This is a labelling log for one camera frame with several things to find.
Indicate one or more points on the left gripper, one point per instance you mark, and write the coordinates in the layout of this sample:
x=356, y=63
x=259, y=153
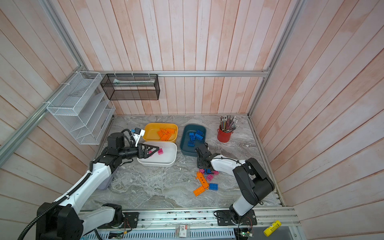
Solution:
x=145, y=153

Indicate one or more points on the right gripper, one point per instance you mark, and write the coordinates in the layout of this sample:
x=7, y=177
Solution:
x=199, y=164

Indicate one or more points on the orange lego brick hollow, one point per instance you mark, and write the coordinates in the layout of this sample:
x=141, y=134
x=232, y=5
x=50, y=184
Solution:
x=166, y=137

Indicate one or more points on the orange lego brick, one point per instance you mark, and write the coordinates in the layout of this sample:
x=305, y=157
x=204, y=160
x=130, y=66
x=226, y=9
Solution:
x=170, y=131
x=199, y=191
x=161, y=132

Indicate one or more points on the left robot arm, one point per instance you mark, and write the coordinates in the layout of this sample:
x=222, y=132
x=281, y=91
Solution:
x=60, y=220

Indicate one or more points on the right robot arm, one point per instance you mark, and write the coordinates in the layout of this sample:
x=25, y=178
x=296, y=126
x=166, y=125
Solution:
x=253, y=181

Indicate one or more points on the yellow plastic bin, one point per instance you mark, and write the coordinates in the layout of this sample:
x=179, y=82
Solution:
x=152, y=128

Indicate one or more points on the long orange lego plate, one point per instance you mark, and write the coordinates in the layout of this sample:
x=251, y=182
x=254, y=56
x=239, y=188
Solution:
x=202, y=180

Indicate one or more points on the white plastic bin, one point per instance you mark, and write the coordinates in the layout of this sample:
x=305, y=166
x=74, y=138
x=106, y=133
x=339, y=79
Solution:
x=166, y=159

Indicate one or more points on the teal plastic bin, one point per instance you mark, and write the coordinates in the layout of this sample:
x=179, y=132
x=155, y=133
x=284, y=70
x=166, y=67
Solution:
x=185, y=149

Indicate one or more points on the blue lego brick upright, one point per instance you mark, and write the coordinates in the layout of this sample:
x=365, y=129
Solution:
x=192, y=136

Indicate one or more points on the red pencil cup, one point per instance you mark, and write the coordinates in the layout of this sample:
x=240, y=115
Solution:
x=223, y=137

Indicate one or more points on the bundle of coloured pencils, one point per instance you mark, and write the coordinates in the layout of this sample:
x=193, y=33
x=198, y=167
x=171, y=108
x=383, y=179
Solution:
x=228, y=123

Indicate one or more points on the yellow marker tube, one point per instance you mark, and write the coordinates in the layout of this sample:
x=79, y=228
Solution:
x=272, y=228

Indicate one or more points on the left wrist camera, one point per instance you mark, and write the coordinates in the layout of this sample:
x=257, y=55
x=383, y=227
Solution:
x=136, y=134

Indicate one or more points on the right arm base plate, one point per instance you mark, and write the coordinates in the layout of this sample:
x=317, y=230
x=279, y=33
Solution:
x=231, y=218

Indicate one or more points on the black mesh wall basket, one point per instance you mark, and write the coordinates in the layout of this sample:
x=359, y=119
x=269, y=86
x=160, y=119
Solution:
x=131, y=87

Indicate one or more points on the white wire mesh shelf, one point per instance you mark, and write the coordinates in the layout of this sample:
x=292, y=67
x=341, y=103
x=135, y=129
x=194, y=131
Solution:
x=83, y=112

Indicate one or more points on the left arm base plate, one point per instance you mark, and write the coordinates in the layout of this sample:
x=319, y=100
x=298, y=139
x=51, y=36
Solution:
x=128, y=222

